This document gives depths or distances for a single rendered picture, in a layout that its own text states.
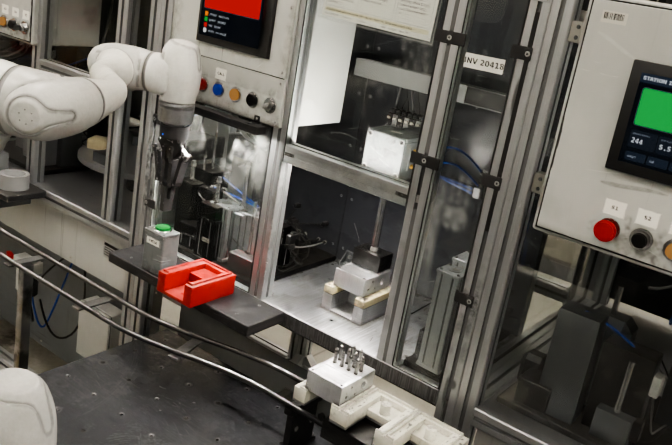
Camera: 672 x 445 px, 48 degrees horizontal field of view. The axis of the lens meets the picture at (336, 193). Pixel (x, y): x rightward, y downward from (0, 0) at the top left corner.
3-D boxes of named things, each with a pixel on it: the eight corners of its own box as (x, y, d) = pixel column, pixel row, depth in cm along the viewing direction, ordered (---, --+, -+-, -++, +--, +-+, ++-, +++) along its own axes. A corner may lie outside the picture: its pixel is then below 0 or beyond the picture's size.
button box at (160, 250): (140, 266, 207) (144, 225, 204) (162, 260, 213) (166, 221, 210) (159, 276, 203) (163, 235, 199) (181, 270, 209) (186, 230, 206)
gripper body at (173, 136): (197, 126, 197) (193, 160, 199) (175, 118, 201) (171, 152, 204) (174, 127, 191) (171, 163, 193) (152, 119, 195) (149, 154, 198)
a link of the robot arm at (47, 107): (108, 74, 145) (44, 61, 147) (54, 85, 128) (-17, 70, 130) (103, 141, 149) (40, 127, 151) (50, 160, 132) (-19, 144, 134)
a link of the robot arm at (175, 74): (204, 102, 199) (158, 92, 201) (211, 42, 194) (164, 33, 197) (188, 107, 188) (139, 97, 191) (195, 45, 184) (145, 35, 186)
